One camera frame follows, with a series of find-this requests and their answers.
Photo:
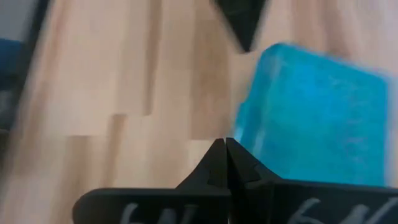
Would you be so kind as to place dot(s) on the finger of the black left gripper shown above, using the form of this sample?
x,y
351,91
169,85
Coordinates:
x,y
234,18
255,18

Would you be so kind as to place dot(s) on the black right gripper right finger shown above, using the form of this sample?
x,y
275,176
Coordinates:
x,y
280,205

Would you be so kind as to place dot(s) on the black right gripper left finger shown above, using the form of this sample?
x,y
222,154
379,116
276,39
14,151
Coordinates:
x,y
186,205

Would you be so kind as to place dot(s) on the clear pencil box blue lid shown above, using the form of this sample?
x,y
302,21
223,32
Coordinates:
x,y
311,118

